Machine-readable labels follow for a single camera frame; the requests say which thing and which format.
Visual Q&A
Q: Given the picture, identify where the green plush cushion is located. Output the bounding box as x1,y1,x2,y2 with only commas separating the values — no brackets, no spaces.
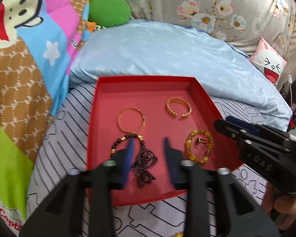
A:
88,0,131,27

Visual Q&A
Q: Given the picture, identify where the light blue pillow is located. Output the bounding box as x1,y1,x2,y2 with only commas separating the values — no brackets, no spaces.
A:
69,20,292,131

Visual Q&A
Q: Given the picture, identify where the grey floral pillow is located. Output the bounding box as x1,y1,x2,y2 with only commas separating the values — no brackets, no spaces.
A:
125,0,296,76

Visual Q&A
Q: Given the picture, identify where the red shallow cardboard box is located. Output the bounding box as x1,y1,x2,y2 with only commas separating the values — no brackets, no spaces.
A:
87,76,242,206

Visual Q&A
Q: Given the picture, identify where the colourful cartoon monkey quilt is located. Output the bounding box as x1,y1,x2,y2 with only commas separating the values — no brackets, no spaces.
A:
0,0,90,236

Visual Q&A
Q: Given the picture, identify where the gold ring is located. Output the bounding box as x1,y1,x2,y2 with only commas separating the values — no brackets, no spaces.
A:
195,136,209,150

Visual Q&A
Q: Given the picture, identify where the dark brown bead bracelet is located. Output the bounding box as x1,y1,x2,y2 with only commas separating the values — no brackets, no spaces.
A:
109,133,145,161

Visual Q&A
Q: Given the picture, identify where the thin gold bangle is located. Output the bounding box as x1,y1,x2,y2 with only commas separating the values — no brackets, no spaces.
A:
116,108,146,133

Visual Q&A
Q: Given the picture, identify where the purple garnet bead strand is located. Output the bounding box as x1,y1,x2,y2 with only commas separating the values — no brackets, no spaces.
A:
131,140,158,188

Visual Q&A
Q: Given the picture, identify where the grey striped bed cover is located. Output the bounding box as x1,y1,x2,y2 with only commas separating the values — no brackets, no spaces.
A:
26,84,266,236

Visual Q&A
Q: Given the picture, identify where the yellow citrine stone bracelet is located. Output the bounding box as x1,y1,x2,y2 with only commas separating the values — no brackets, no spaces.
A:
184,128,215,166

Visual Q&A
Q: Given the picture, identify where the gold woven cuff bangle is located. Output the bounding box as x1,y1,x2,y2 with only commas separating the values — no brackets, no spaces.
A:
165,97,192,120

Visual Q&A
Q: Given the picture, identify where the pink cartoon face cushion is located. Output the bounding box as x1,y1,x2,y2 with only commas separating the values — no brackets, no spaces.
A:
249,36,287,86

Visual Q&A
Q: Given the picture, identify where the right hand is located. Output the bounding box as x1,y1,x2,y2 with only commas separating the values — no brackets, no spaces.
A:
261,183,296,230

